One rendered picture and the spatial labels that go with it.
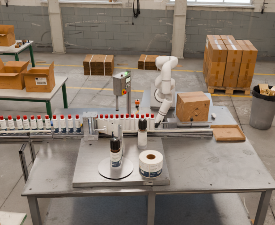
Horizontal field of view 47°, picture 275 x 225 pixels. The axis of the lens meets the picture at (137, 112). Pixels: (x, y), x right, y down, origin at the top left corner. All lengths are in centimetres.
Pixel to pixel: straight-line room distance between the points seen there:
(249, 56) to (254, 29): 231
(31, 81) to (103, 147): 187
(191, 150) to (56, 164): 128
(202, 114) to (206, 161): 71
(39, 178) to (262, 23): 694
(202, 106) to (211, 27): 506
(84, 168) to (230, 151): 141
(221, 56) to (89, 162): 400
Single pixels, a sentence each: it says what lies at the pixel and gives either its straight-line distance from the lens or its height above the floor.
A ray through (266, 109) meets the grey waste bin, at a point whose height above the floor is 38.
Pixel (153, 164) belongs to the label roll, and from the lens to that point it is 258.
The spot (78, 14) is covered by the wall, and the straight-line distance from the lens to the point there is 860.
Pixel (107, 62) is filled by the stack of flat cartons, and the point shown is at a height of 31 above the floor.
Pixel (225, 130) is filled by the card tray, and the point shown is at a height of 83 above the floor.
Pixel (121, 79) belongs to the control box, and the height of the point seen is 146.
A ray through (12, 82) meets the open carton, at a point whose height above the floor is 89.
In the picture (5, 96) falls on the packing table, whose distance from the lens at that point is 460.
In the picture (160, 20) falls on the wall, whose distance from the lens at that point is 828.
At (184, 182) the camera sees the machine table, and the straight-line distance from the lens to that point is 273.
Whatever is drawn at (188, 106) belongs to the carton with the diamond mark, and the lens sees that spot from 342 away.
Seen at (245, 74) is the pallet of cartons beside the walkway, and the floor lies 42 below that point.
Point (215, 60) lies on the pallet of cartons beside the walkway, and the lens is 621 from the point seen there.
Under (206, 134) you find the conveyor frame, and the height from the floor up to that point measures 86.
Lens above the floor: 258
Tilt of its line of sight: 28 degrees down
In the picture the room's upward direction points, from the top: straight up
